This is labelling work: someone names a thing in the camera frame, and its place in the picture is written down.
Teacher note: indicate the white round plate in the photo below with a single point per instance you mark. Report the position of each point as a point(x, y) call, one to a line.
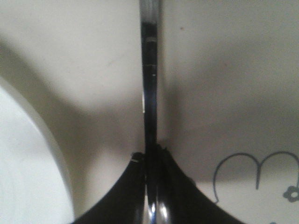
point(34, 181)

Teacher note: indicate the cream rabbit print tray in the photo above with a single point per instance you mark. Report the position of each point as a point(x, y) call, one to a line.
point(228, 93)

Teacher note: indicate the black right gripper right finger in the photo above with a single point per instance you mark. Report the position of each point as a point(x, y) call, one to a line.
point(183, 201)

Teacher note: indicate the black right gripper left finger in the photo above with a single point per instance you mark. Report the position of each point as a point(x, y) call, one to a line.
point(124, 202)

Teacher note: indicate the silver metal fork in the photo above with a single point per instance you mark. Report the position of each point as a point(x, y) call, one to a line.
point(149, 13)

